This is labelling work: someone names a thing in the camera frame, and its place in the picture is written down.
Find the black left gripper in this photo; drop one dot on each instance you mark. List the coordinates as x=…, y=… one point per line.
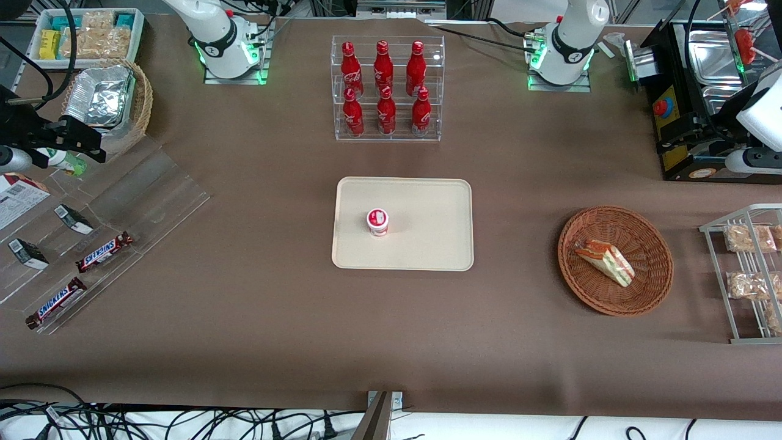
x=719, y=135

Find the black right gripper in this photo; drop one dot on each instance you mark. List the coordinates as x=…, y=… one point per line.
x=18, y=126

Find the triangle sandwich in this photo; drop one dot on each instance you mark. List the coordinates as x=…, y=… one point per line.
x=605, y=260

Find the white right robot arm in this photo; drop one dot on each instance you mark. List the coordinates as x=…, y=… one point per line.
x=214, y=33

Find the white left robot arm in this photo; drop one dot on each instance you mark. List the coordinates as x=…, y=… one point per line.
x=571, y=43

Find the deep tan wicker basket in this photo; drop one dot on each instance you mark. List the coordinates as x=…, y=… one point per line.
x=143, y=110

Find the round brown wicker basket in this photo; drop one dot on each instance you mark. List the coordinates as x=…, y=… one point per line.
x=647, y=287

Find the beige plastic tray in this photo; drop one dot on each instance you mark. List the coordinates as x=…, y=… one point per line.
x=427, y=244

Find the green white small bottle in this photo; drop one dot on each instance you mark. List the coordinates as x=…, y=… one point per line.
x=67, y=162

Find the red emergency stop button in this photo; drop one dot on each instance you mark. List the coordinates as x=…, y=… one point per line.
x=661, y=108

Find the aluminium foil container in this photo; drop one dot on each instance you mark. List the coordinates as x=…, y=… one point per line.
x=101, y=95

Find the steel warmer pan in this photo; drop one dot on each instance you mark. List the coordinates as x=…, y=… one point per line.
x=721, y=101
x=712, y=58

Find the black food warmer machine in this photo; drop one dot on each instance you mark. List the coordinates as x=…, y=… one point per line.
x=678, y=67

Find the small black white box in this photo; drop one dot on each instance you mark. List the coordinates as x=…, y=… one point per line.
x=73, y=219
x=27, y=253

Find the silver metal block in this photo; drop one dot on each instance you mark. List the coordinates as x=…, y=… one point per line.
x=641, y=61

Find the clear acrylic display stand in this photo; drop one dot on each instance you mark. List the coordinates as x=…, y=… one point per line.
x=153, y=195

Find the printed white red carton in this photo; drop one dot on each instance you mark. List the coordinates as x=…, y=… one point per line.
x=18, y=198

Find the clear bagged rice crackers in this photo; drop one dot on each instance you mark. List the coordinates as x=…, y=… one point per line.
x=101, y=40

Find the yellow snack packet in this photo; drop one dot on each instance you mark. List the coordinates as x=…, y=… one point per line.
x=50, y=44

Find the Snickers chocolate bar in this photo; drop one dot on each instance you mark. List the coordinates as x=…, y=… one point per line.
x=104, y=252
x=56, y=304

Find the red sausage on stick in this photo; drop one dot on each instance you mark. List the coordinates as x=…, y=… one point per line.
x=745, y=46

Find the white plastic bin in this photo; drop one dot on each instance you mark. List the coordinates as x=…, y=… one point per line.
x=137, y=36

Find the bagged brown snack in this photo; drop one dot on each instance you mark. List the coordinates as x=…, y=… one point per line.
x=748, y=286
x=748, y=238
x=777, y=235
x=774, y=319

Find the red cola bottle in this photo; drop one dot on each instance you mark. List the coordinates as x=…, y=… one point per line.
x=386, y=115
x=383, y=67
x=416, y=68
x=351, y=70
x=352, y=116
x=421, y=116

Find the clear acrylic bottle rack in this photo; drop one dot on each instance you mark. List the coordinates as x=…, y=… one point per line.
x=400, y=131

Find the red white yogurt cup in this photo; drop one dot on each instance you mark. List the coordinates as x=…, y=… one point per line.
x=377, y=221

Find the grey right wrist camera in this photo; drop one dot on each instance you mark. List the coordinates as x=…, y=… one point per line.
x=13, y=160

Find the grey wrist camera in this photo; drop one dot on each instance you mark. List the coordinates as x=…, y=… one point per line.
x=754, y=161
x=13, y=160

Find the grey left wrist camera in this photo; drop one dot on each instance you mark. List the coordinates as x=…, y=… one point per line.
x=754, y=161

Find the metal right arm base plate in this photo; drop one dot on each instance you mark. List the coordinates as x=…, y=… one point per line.
x=259, y=67

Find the metal table edge bracket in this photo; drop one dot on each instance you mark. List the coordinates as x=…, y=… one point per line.
x=382, y=415

